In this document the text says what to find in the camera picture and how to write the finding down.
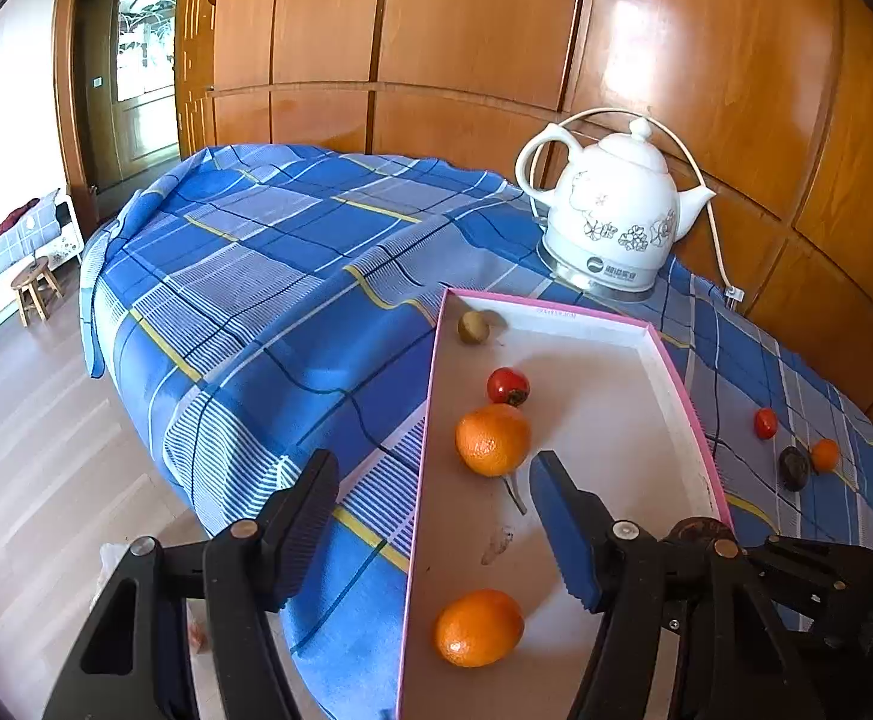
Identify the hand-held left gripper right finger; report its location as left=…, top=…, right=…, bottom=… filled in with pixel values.
left=528, top=450, right=831, bottom=720

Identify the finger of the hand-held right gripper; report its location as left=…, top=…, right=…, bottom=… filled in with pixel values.
left=743, top=535, right=873, bottom=621

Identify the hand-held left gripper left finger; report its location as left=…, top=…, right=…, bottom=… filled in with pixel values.
left=42, top=448, right=341, bottom=720

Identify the large orange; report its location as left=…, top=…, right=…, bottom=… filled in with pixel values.
left=434, top=589, right=526, bottom=669
left=455, top=403, right=533, bottom=478

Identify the pink-rimmed white cardboard box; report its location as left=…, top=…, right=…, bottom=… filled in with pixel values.
left=395, top=286, right=737, bottom=720

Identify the yellow longan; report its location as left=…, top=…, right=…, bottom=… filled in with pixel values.
left=457, top=311, right=493, bottom=346

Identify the blue plaid tablecloth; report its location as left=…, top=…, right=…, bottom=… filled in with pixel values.
left=80, top=144, right=873, bottom=720

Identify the metal kettle base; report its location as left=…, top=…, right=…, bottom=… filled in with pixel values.
left=539, top=240, right=666, bottom=295

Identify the white floral ceramic kettle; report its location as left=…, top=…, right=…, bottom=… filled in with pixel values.
left=515, top=116, right=716, bottom=287

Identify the small wooden stool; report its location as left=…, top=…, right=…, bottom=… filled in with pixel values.
left=10, top=256, right=64, bottom=327

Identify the white bench with checkered cushion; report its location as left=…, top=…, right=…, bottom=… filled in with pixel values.
left=0, top=187, right=85, bottom=353

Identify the dark red cloth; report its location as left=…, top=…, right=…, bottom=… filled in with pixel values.
left=0, top=197, right=41, bottom=235

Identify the wooden glass door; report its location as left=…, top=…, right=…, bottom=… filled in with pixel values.
left=80, top=0, right=182, bottom=188

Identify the carved wooden door leaf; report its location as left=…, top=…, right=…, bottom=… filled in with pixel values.
left=173, top=0, right=220, bottom=162

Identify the wooden panelled wardrobe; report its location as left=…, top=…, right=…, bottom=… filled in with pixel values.
left=203, top=0, right=873, bottom=421

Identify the white power cord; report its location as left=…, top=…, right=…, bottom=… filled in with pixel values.
left=552, top=106, right=733, bottom=292

